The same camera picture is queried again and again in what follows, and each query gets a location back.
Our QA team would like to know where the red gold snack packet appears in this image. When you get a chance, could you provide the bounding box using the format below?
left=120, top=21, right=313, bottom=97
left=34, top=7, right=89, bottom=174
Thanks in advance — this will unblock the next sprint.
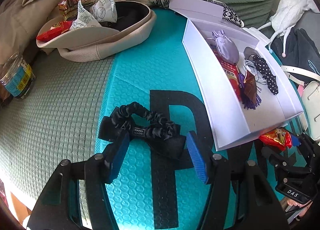
left=259, top=128, right=292, bottom=151

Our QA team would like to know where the black bow hair scrunchie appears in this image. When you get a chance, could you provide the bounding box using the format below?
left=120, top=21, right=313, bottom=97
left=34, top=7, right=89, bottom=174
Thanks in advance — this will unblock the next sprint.
left=98, top=102, right=186, bottom=160

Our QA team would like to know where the dark red candy packet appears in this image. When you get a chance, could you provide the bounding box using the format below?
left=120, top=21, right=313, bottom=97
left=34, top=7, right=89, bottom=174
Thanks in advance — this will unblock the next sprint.
left=244, top=70, right=257, bottom=107

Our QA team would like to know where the polka dot hair scrunchie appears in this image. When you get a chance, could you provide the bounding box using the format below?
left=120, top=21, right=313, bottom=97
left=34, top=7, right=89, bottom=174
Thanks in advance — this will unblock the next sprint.
left=252, top=55, right=279, bottom=95

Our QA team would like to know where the white charging cable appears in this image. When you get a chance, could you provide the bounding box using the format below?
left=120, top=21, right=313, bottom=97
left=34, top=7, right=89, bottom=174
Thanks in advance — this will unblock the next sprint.
left=242, top=59, right=267, bottom=86

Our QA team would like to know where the lavender tasselled sachet pouch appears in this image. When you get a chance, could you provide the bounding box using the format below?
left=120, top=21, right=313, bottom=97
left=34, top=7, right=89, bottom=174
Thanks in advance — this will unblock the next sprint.
left=206, top=30, right=261, bottom=110

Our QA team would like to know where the white leather handbag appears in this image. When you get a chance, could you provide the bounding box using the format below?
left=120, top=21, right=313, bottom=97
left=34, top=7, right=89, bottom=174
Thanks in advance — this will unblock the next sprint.
left=281, top=65, right=319, bottom=142

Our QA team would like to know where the teal bubble mailer mat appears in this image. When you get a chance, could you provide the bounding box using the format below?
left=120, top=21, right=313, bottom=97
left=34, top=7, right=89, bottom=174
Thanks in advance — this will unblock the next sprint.
left=93, top=7, right=308, bottom=230

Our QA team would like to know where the pink card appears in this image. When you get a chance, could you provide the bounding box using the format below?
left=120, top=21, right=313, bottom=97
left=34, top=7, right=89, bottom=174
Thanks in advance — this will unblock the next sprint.
left=297, top=85, right=304, bottom=97

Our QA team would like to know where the green bed cover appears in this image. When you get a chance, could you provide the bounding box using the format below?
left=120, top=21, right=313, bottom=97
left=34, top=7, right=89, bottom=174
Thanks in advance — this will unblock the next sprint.
left=0, top=0, right=320, bottom=211

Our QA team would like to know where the white cardboard storage box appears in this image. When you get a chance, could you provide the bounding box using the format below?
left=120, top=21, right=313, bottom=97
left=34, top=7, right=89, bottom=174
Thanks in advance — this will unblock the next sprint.
left=169, top=0, right=303, bottom=151

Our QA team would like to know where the flat red snack packet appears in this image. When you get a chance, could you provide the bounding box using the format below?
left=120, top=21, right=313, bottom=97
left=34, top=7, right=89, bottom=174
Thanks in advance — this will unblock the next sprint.
left=213, top=48, right=241, bottom=101

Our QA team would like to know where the dark navy sweatshirt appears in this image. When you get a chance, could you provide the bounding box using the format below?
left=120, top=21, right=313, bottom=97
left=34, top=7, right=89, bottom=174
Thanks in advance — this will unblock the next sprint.
left=271, top=28, right=319, bottom=75

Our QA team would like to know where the grey transparent earbuds case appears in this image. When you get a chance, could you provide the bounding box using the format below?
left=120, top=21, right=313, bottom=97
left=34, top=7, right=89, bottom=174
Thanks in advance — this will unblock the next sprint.
left=244, top=47, right=260, bottom=60

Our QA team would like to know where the glass jar blue label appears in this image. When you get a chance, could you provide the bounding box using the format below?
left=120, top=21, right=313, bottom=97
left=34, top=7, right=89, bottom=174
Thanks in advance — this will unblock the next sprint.
left=1, top=52, right=35, bottom=99

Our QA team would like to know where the beige bucket hat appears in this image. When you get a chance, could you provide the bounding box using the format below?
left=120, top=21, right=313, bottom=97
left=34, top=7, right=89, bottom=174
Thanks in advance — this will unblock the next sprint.
left=36, top=1, right=157, bottom=62

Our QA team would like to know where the red candy in hat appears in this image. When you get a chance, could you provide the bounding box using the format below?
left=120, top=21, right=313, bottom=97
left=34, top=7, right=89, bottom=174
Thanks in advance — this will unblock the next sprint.
left=36, top=21, right=73, bottom=42

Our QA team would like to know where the white triangular snack packet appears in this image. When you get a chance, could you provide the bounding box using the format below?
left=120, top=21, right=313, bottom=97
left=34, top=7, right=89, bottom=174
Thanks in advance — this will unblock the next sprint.
left=70, top=1, right=101, bottom=30
left=89, top=0, right=117, bottom=23

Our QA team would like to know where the white knit tasselled hat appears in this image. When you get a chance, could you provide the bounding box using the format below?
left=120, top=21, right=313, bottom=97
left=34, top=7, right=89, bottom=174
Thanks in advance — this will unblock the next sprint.
left=258, top=0, right=319, bottom=57

